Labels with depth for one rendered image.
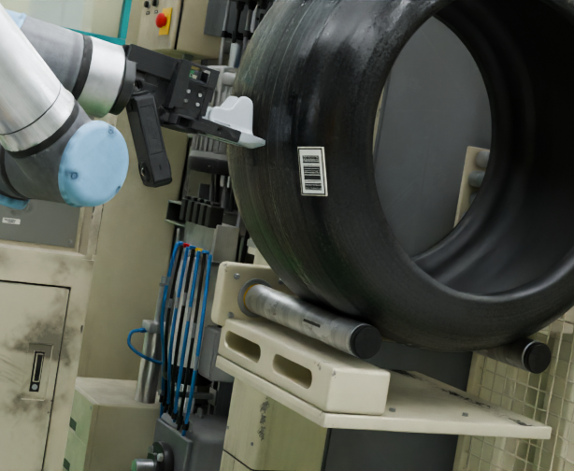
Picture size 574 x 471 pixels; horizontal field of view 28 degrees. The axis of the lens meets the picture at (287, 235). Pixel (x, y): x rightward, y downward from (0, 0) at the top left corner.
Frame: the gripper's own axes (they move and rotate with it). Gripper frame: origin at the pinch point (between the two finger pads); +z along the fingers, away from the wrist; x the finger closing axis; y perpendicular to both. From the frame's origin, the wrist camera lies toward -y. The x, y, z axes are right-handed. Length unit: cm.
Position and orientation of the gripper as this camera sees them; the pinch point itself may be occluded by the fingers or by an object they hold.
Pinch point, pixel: (253, 145)
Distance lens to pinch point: 150.7
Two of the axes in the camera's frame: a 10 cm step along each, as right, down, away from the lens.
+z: 8.6, 2.4, 4.5
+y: 2.7, -9.6, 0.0
